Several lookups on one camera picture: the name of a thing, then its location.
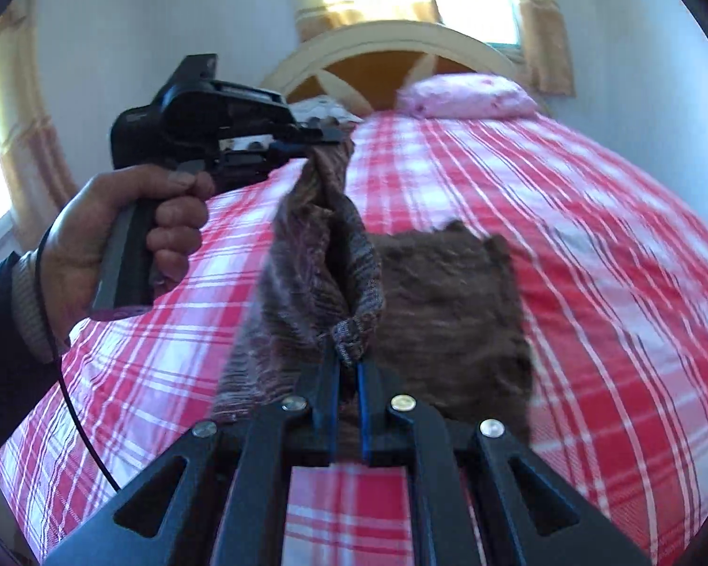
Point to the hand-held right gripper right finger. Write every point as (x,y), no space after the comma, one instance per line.
(371,412)

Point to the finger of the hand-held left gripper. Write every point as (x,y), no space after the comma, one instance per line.
(242,162)
(312,132)

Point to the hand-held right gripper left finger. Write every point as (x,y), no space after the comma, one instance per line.
(324,389)

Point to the brown knit garment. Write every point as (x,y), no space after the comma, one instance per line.
(312,259)

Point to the person's left forearm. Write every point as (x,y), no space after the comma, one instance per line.
(6,336)

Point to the person's left hand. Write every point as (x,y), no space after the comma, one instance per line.
(88,236)

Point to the grey patterned pillow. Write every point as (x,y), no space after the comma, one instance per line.
(315,109)

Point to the round wooden headboard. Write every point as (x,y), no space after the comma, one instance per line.
(366,68)

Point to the pink pillow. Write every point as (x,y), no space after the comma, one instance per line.
(466,97)

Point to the red plaid blanket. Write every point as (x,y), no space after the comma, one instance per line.
(566,188)

